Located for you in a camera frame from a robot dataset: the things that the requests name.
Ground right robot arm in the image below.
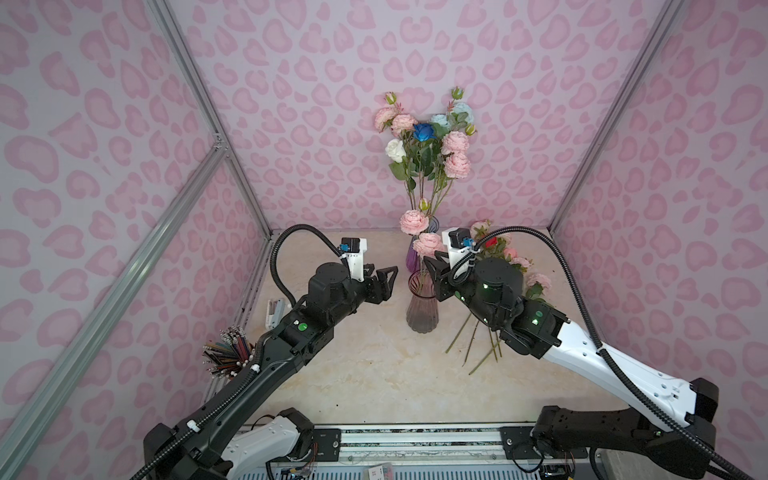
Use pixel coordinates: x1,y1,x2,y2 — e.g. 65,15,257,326
425,258,719,479

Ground pink peony stem two blooms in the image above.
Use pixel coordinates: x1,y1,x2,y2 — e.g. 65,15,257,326
399,209,445,274

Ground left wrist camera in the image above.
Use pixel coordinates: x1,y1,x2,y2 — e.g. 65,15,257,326
339,237,367,282

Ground light blue rose stem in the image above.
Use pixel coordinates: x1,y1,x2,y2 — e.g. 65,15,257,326
430,86,476,139

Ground large pink peony stem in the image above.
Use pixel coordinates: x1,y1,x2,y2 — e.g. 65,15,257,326
374,91,421,208

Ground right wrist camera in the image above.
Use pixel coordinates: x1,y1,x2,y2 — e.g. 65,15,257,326
441,227,474,268

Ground pink peony stem with bud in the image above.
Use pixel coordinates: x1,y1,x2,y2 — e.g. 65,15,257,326
429,130,471,214

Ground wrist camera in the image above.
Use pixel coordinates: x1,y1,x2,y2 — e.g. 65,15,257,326
441,227,474,268
339,237,367,282

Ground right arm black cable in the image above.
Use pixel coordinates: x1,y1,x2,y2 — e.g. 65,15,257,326
473,226,754,480

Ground dark red glass vase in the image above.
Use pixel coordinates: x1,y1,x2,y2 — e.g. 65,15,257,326
406,272,439,334

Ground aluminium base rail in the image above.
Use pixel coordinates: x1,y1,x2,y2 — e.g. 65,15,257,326
239,421,601,480

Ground red pen holder cup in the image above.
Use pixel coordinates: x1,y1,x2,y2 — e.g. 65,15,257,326
202,326,255,379

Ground purple gradient glass vase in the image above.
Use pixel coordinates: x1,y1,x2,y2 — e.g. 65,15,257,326
406,217,440,273

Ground pink peony stem pile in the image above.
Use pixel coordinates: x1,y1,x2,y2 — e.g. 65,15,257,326
451,233,564,359

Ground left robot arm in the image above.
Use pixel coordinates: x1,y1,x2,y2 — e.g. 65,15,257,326
133,262,398,479

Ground white rose stem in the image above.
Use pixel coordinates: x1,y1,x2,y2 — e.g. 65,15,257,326
385,139,416,208

